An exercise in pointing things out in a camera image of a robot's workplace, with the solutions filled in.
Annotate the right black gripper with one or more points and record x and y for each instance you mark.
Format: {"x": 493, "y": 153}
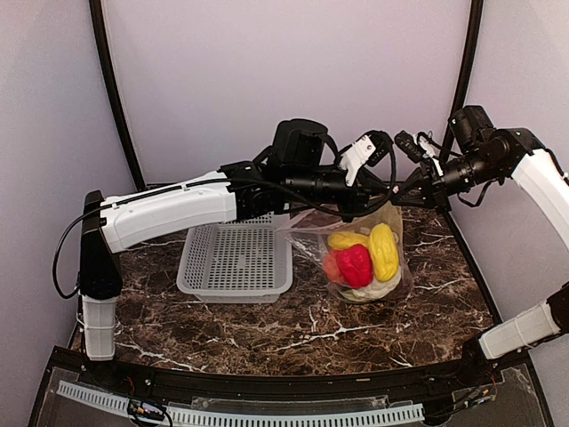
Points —
{"x": 435, "y": 197}

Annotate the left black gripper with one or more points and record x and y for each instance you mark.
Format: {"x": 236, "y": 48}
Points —
{"x": 369, "y": 186}

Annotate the yellow bell pepper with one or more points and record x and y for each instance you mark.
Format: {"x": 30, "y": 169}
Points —
{"x": 382, "y": 247}

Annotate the clear zip top bag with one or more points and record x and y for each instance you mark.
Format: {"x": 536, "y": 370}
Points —
{"x": 308, "y": 233}

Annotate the red bell pepper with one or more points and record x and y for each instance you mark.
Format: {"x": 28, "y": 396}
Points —
{"x": 356, "y": 266}

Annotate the orange bell pepper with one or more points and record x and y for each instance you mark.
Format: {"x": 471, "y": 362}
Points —
{"x": 331, "y": 269}

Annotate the white green cauliflower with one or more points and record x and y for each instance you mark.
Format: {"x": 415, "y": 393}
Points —
{"x": 375, "y": 291}

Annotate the white plastic perforated basket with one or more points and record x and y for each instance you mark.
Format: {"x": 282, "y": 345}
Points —
{"x": 237, "y": 262}

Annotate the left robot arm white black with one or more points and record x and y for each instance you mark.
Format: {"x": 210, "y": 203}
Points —
{"x": 303, "y": 164}

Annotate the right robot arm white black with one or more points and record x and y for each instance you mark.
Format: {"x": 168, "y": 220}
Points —
{"x": 488, "y": 155}

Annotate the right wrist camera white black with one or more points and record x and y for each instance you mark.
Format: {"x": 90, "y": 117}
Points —
{"x": 420, "y": 148}

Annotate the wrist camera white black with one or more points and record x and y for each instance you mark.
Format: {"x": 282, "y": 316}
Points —
{"x": 420, "y": 148}
{"x": 369, "y": 149}

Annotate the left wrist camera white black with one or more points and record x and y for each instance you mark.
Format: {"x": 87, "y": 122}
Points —
{"x": 369, "y": 149}

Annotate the right black frame post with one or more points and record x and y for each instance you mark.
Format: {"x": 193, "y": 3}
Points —
{"x": 460, "y": 41}

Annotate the black frame post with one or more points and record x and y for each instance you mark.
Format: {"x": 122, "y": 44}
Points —
{"x": 460, "y": 41}
{"x": 114, "y": 98}

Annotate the black curved front rail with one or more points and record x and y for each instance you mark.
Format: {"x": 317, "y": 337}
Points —
{"x": 435, "y": 383}

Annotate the left black frame post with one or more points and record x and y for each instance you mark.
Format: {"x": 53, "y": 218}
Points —
{"x": 114, "y": 98}

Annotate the white slotted cable duct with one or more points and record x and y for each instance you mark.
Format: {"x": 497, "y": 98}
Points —
{"x": 232, "y": 412}

